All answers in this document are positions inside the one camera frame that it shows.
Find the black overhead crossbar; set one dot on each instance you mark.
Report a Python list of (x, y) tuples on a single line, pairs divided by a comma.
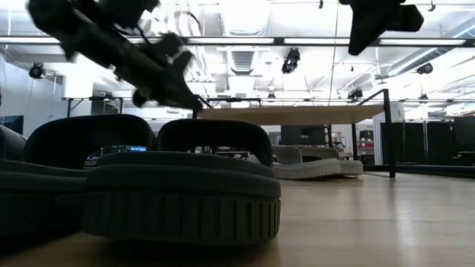
[(278, 41)]

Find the black cabinet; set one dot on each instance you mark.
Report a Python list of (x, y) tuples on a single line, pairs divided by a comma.
[(302, 135)]

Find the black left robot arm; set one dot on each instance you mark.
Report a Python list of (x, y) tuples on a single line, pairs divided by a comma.
[(85, 41)]

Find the black room divider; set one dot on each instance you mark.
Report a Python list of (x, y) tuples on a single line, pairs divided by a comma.
[(408, 141)]

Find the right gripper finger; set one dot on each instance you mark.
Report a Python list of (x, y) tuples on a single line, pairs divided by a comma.
[(376, 26), (356, 22)]

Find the black background frame stand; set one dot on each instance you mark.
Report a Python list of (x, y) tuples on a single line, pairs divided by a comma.
[(69, 107)]

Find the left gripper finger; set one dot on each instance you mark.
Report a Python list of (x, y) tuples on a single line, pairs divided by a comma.
[(183, 83), (168, 96)]

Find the black aluminium rig frame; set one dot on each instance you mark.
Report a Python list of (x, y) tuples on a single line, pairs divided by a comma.
[(426, 171)]

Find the black ceiling spotlight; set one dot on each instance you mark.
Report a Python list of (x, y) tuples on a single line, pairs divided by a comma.
[(425, 68), (37, 70), (291, 59), (355, 94)]

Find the dark wall screen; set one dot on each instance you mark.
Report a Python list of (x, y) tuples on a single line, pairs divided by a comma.
[(15, 121)]

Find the wooden shelf black metal frame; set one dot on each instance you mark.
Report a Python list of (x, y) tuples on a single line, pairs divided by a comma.
[(297, 115)]

